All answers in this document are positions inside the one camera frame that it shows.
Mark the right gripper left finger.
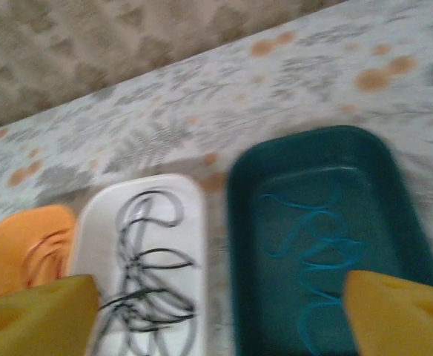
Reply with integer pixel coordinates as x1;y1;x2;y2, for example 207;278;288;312
0;273;101;356

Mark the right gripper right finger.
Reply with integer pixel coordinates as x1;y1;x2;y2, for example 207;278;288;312
343;269;433;356

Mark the red cable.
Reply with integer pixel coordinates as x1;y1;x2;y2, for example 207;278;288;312
22;228;73;289

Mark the blue cable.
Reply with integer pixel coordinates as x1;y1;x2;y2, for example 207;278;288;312
257;190;368;354

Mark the black cable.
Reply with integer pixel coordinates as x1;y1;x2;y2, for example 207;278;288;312
96;190;198;356

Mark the orange plastic tray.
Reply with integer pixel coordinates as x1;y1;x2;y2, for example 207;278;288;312
0;205;79;303

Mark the dark teal plastic tray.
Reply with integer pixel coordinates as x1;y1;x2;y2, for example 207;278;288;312
225;125;433;356

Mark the white plastic tray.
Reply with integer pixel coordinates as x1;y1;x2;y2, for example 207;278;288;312
69;173;207;356

